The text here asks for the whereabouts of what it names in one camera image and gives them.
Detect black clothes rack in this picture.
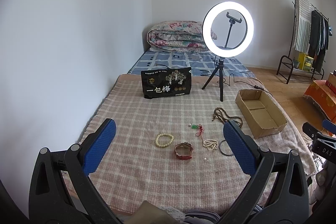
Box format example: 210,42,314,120
276,0,332,84

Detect books on orange box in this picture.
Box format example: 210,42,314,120
326,70,336,94

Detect folded floral quilt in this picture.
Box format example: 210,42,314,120
146,20,210,52

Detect white pearl necklace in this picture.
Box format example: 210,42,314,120
203,139,219,151

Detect orange cloth covered box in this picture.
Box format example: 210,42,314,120
303,80,336,123

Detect white ring light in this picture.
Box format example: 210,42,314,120
202,1,255,58

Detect red strap wristwatch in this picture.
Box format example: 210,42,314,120
174,142,194,160

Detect cream bead bracelet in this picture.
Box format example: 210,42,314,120
155,132,174,148

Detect striped hanging towel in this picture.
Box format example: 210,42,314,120
293,0,312,54

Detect dark thin bangle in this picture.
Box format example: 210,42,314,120
218,139,234,156

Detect brown cardboard box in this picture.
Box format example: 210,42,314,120
235,89,287,139

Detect dark hanging clothes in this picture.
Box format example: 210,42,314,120
308,10,329,72

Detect yellow box on rack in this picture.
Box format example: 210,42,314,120
297,53,314,72

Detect brown wooden bead necklace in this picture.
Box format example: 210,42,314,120
211,107,244,127

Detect blue patterned bed sheet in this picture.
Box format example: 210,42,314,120
128,50,255,78

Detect green jade red cord pendant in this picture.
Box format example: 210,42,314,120
190,124,204,137

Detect black snack bag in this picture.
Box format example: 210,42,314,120
141,67,192,99

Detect black tripod stand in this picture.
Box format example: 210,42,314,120
201,57,224,102

